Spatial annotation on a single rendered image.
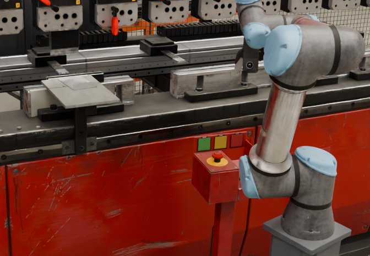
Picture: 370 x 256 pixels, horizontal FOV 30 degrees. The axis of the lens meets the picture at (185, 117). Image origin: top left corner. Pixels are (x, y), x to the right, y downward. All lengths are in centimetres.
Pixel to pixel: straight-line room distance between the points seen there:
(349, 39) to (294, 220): 57
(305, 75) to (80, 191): 111
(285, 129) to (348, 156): 135
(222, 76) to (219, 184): 55
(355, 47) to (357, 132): 144
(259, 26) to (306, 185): 45
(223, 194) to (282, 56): 86
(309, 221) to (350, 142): 114
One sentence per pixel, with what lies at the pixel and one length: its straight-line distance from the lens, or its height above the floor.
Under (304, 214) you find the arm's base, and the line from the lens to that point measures 193.
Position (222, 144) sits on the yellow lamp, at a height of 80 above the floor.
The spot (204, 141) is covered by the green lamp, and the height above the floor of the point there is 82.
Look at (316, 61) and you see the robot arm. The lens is 158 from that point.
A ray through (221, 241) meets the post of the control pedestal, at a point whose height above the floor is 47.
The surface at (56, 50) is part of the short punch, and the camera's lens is 240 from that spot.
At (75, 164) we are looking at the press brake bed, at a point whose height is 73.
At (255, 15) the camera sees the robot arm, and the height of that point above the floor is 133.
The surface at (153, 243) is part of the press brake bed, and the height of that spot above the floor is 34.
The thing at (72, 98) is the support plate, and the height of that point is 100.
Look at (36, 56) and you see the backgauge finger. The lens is 259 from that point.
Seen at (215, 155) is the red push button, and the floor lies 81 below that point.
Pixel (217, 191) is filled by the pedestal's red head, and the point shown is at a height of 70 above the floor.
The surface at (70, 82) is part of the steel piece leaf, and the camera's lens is 236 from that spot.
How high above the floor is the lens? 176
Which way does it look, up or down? 21 degrees down
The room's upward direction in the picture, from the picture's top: 3 degrees clockwise
